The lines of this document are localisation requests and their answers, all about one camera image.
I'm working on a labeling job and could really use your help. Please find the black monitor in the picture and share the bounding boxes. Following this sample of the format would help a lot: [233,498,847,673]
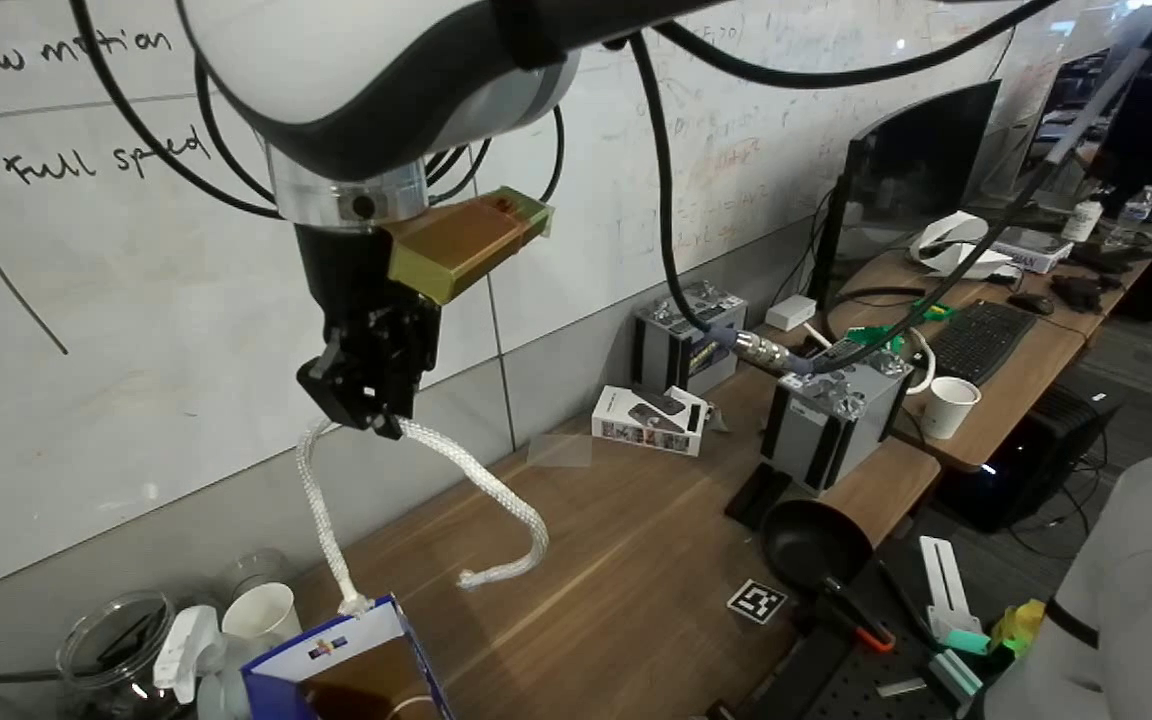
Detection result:
[810,75,1010,309]

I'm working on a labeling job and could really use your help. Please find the black white fiducial tag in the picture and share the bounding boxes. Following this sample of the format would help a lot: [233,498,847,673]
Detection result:
[726,576,792,629]

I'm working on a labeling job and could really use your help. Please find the grey box with round holes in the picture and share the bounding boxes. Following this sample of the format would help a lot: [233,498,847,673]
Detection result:
[761,349,917,495]

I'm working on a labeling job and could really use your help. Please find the green yellow hand tools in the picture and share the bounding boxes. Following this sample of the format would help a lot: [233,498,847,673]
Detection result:
[927,595,1056,703]

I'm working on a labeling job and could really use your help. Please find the thick white rope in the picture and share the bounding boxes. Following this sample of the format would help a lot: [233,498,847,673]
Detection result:
[291,410,558,617]

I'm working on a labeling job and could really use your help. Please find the black perforated board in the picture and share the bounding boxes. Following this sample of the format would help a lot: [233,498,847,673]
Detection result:
[734,531,1087,720]

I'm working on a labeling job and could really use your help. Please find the clear glass cup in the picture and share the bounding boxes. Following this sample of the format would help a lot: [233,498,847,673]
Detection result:
[217,543,298,600]

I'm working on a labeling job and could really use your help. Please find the colourful blue cardboard box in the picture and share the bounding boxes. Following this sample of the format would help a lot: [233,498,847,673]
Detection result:
[241,591,458,720]

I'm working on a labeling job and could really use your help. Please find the green plastic object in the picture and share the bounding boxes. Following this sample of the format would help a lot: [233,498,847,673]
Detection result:
[846,295,962,359]

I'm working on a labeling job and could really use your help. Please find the white product box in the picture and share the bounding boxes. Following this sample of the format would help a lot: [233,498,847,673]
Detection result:
[590,378,715,462]

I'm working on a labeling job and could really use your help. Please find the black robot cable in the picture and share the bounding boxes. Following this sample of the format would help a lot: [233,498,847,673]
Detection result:
[69,0,1063,378]

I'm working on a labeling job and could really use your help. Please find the white headset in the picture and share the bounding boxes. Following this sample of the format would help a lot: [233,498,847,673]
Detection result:
[908,208,1025,282]

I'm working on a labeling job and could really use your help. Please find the glass jar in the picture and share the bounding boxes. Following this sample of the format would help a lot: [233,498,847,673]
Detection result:
[54,591,181,703]

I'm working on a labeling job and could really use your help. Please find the white power adapter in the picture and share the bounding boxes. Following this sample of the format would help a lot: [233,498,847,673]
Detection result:
[763,291,824,340]

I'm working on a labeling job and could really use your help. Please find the black computer tower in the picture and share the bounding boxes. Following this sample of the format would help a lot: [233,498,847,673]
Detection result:
[940,393,1119,537]

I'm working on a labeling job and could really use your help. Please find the white plastic bottle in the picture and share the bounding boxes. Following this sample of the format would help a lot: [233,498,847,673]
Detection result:
[1112,184,1152,253]

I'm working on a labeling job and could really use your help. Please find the black frying pan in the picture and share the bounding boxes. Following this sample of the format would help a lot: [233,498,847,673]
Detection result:
[758,495,901,658]

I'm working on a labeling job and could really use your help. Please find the black keyboard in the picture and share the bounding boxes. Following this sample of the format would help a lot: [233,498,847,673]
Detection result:
[927,299,1050,393]

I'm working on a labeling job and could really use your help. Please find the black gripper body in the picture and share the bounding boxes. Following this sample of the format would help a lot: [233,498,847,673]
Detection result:
[291,219,443,393]

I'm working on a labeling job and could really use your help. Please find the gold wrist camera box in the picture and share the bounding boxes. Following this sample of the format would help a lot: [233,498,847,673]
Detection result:
[386,184,558,309]

